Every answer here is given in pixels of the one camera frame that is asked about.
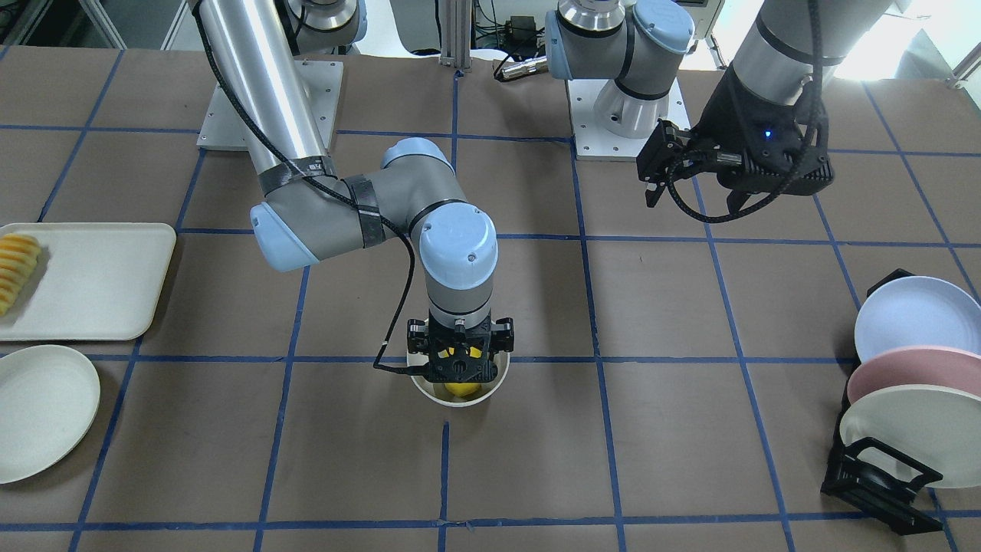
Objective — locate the white ceramic bowl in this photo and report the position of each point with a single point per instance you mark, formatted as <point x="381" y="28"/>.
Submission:
<point x="437" y="393"/>

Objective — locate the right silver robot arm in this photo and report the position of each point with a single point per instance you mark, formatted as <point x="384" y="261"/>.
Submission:
<point x="309" y="214"/>

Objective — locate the sliced yellow fruit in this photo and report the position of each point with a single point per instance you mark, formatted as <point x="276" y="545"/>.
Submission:
<point x="19" y="258"/>

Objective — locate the white round plate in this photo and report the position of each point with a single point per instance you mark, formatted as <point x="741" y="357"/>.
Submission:
<point x="49" y="398"/>

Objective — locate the white rectangular tray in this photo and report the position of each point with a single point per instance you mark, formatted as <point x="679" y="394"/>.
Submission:
<point x="94" y="281"/>

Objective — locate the light blue plate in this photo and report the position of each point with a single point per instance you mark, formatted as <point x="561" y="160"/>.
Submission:
<point x="917" y="311"/>

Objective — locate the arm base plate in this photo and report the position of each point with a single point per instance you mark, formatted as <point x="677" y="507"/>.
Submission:
<point x="222" y="129"/>
<point x="609" y="125"/>

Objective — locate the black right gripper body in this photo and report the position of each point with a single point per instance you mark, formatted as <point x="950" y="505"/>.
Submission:
<point x="416" y="336"/>

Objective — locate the cream plate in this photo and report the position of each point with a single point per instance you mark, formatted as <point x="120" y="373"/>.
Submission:
<point x="935" y="425"/>

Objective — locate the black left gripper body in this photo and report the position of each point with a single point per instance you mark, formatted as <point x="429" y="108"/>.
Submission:
<point x="726" y="115"/>

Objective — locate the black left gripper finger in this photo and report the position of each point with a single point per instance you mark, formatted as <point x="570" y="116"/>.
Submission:
<point x="653" y="163"/>
<point x="737" y="203"/>

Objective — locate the yellow lemon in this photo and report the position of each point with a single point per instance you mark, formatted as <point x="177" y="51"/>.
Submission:
<point x="465" y="389"/>

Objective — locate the pink plate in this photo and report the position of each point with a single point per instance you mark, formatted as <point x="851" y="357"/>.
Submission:
<point x="916" y="365"/>

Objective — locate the black dish rack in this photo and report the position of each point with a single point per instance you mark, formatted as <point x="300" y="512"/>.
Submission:
<point x="878" y="479"/>

